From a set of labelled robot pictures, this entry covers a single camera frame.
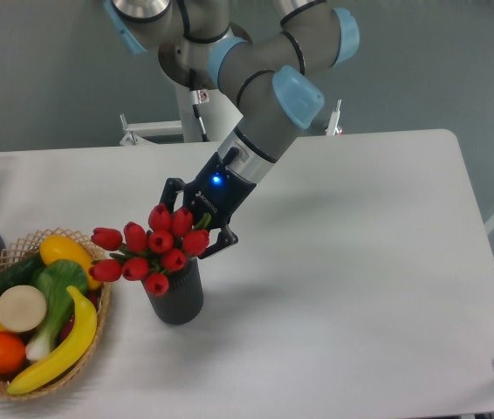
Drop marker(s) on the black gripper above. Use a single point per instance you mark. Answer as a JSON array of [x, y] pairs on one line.
[[217, 191]]

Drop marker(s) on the red tulip bouquet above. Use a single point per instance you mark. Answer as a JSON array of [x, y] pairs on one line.
[[154, 255]]

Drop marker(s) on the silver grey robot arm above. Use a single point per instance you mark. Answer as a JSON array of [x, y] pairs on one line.
[[268, 83]]

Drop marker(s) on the dark grey ribbed vase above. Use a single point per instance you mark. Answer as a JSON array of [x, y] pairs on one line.
[[177, 297]]

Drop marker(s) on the green bok choy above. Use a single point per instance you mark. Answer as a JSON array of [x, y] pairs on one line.
[[52, 282]]

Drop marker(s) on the yellow banana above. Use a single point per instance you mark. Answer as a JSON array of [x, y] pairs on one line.
[[66, 354]]

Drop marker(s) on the green cucumber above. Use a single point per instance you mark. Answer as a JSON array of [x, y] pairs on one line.
[[20, 273]]

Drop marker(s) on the woven wicker basket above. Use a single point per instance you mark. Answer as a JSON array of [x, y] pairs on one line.
[[25, 247]]

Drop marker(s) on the beige round radish slice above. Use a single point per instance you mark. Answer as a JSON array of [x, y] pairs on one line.
[[22, 308]]

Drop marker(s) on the orange fruit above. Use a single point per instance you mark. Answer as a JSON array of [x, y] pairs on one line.
[[12, 353]]

